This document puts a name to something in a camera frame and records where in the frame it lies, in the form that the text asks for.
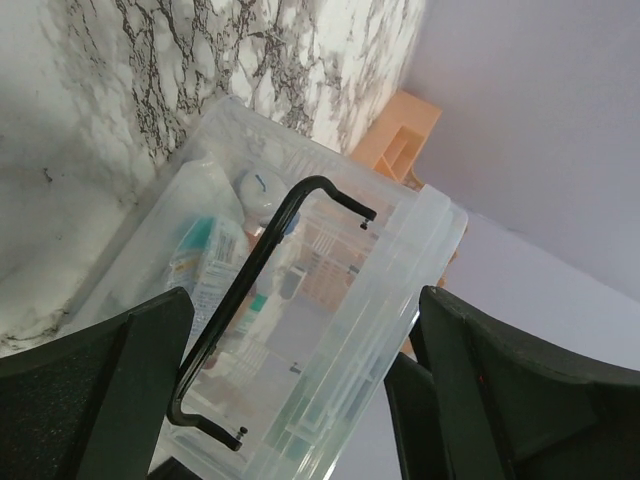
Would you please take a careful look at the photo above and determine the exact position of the white green-label medicine bottle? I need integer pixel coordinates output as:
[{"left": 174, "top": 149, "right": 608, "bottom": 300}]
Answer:
[{"left": 235, "top": 241, "right": 292, "bottom": 342}]

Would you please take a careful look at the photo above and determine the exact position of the orange plastic file organizer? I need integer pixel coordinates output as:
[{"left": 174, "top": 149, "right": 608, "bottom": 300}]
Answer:
[{"left": 349, "top": 90, "right": 469, "bottom": 356}]

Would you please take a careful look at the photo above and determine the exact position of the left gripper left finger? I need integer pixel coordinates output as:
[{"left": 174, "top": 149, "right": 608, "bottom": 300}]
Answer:
[{"left": 1, "top": 288, "right": 193, "bottom": 479}]

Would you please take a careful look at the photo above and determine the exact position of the black lid handle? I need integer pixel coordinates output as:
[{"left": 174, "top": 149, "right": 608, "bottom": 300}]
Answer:
[{"left": 167, "top": 175, "right": 377, "bottom": 452}]

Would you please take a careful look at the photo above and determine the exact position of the white blue small bottle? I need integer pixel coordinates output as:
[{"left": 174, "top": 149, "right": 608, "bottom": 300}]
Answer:
[{"left": 235, "top": 167, "right": 289, "bottom": 236}]

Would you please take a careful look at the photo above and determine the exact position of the clear plastic box lid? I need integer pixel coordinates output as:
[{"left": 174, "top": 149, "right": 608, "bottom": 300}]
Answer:
[{"left": 234, "top": 184, "right": 470, "bottom": 480}]

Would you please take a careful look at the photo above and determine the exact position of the clear plastic medicine box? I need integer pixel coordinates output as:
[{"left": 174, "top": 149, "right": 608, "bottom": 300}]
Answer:
[{"left": 64, "top": 95, "right": 471, "bottom": 480}]

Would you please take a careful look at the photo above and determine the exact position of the white blue gauze packet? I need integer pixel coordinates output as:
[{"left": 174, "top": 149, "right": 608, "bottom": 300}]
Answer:
[{"left": 186, "top": 216, "right": 249, "bottom": 337}]

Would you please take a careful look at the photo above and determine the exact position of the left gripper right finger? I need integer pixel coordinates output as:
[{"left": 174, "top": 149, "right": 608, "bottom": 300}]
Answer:
[{"left": 384, "top": 286, "right": 639, "bottom": 479}]

